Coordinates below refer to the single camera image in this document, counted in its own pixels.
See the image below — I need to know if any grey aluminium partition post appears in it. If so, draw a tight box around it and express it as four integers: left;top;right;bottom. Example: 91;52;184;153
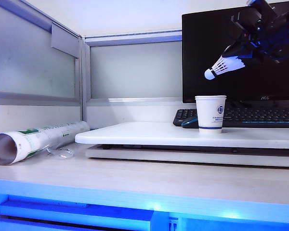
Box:
79;35;92;122

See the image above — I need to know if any white feather shuttlecock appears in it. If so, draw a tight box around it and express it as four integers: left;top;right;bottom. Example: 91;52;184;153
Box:
204;54;246;81

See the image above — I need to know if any white desk riser board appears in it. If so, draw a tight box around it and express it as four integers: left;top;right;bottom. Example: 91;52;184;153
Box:
75;121;289;150

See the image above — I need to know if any white green shuttlecock tube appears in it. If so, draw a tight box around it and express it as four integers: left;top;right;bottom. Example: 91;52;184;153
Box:
0;120;91;166

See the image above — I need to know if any clear plastic tube lid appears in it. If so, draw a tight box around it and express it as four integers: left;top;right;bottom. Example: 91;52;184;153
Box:
46;147;75;160

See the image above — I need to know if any black computer keyboard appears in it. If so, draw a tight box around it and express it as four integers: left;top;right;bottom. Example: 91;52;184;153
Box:
172;107;289;128

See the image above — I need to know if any black AOC computer monitor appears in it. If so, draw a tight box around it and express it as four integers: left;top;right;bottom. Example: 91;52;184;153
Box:
182;1;289;104

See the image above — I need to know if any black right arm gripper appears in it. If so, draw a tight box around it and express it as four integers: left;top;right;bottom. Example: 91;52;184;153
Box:
220;11;289;64

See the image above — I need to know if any black mouse with blue stripe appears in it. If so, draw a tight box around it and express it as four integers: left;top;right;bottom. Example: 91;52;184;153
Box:
181;117;199;129

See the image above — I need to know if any grey partition hanging bracket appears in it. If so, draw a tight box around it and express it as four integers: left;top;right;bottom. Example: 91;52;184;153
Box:
50;22;79;59

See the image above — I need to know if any white paper cup blue logo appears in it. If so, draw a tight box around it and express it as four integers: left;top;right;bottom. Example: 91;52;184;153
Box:
195;95;227;134

